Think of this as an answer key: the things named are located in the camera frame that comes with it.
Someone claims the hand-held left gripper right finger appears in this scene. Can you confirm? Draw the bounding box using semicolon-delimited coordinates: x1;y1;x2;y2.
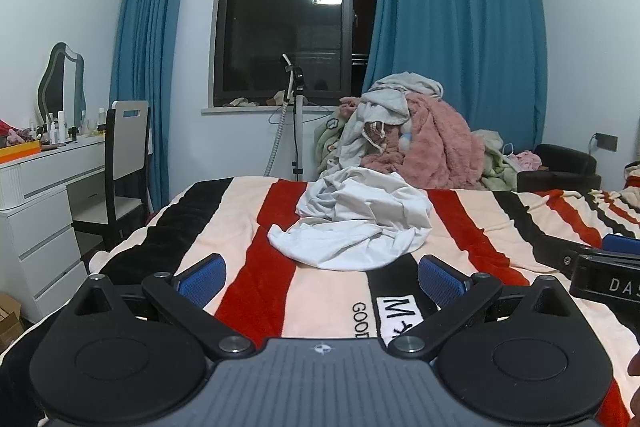
387;254;573;363

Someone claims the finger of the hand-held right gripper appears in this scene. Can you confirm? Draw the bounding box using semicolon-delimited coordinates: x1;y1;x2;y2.
532;234;640;280

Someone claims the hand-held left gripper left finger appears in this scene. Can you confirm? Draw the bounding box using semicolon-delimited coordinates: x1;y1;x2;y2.
70;253;257;360

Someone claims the white shirt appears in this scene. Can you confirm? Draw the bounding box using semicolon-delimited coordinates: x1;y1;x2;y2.
267;169;434;271

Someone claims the pile of clothes and blankets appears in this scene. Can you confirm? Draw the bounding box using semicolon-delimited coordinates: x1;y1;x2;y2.
360;94;486;190

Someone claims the striped fleece blanket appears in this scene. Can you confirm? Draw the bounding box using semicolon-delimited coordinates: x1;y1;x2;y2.
0;177;640;427

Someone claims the black armchair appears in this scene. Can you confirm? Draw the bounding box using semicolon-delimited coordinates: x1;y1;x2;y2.
516;144;602;192

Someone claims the small pink garment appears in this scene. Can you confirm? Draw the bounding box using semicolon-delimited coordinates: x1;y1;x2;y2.
515;151;543;172

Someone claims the pale green garment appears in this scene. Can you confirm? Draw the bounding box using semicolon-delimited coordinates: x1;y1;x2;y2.
472;129;521;192

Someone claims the black and white chair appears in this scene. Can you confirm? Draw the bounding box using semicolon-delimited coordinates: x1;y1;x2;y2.
72;101;151;253

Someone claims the white windowsill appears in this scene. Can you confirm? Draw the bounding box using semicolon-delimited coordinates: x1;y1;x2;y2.
201;102;346;116

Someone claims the garment steamer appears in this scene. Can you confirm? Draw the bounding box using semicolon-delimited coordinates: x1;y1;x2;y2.
267;53;307;182

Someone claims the white dresser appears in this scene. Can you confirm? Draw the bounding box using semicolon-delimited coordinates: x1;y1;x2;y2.
0;134;108;323

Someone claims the green patterned fleece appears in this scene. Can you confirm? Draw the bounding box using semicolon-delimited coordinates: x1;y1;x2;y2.
314;107;353;176

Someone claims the crumpled patterned cloth pile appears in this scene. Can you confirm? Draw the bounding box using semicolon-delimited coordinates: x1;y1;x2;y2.
335;73;446;170

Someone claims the cardboard box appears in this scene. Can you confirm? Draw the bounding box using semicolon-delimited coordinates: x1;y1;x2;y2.
0;292;23;353

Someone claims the group of cosmetic bottles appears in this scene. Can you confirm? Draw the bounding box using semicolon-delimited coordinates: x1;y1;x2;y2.
27;107;108;145

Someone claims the orange box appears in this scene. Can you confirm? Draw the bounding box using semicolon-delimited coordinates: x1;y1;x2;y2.
0;139;42;164

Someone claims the blue curtain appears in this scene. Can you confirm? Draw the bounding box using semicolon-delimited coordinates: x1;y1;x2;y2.
109;0;198;212
362;0;548;168

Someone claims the wavy vanity mirror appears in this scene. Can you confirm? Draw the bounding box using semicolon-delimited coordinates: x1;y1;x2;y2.
35;43;87;128

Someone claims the dark framed window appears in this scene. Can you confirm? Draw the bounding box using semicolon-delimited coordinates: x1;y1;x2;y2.
214;0;377;108

